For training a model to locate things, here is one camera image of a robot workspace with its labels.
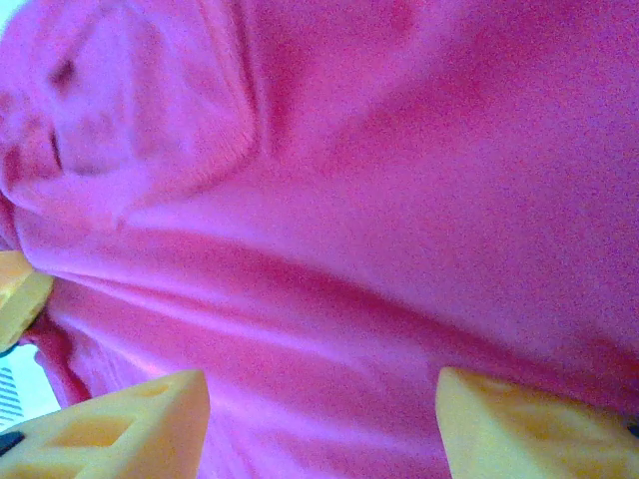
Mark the white plastic slotted basket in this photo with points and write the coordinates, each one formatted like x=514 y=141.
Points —
x=27 y=394

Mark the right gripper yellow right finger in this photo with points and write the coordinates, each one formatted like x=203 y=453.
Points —
x=524 y=439

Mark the red t-shirt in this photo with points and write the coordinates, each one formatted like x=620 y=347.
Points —
x=349 y=199

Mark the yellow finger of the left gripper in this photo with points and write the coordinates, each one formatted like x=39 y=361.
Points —
x=20 y=299

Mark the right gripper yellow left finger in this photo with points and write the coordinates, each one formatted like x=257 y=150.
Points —
x=125 y=439

